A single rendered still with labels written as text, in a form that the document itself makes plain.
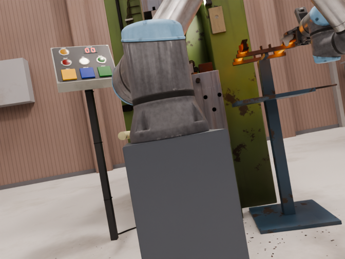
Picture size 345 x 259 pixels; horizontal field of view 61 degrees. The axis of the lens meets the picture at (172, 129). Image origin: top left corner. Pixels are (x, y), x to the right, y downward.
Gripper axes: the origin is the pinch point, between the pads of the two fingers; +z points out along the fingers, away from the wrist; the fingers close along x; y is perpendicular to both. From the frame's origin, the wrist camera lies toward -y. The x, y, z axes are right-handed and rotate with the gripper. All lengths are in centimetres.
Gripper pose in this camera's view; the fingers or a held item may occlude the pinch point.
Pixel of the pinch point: (294, 35)
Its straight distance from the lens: 161.9
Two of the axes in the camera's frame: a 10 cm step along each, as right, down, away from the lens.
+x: 9.8, -1.7, -1.2
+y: 1.7, 9.9, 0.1
